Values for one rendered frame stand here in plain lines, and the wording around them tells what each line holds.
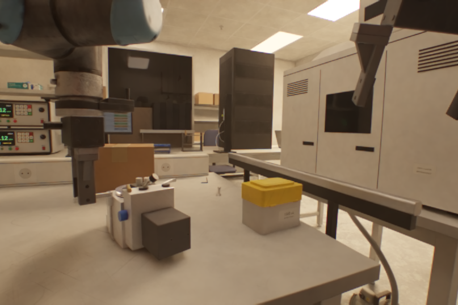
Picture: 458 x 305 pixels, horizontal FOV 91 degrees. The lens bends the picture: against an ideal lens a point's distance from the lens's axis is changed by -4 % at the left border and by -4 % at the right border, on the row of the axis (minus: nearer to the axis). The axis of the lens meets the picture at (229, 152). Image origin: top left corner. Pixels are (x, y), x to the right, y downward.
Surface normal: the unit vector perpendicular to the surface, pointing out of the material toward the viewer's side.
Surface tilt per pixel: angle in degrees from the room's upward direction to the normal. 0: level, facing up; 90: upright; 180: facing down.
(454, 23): 113
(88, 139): 90
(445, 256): 90
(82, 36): 154
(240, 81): 90
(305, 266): 0
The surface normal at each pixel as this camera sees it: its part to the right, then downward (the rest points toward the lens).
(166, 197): 0.66, 0.08
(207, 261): 0.02, -0.99
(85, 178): 0.57, 0.57
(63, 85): -0.13, 0.10
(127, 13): -0.06, 0.57
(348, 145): -0.93, 0.03
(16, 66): 0.38, 0.10
